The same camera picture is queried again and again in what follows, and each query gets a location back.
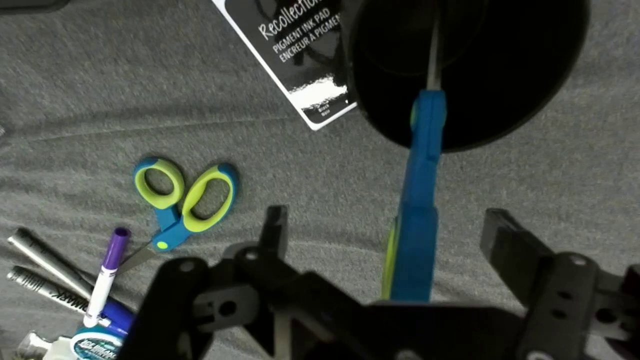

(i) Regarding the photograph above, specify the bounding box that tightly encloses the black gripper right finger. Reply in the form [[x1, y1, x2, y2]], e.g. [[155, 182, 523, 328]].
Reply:
[[481, 206, 640, 360]]

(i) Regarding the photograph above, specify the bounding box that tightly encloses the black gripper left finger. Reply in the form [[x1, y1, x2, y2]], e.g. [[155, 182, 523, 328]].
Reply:
[[119, 203, 377, 360]]

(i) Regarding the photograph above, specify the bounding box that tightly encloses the purple capped white marker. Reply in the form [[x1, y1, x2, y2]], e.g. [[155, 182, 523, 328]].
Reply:
[[82, 225, 134, 329]]

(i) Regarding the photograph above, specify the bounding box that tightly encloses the black white ink pad box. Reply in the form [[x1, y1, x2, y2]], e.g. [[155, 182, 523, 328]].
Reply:
[[211, 0, 362, 134]]

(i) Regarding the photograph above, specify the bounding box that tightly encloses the gray tablecloth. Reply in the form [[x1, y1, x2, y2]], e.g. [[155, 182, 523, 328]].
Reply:
[[0, 0, 640, 360]]

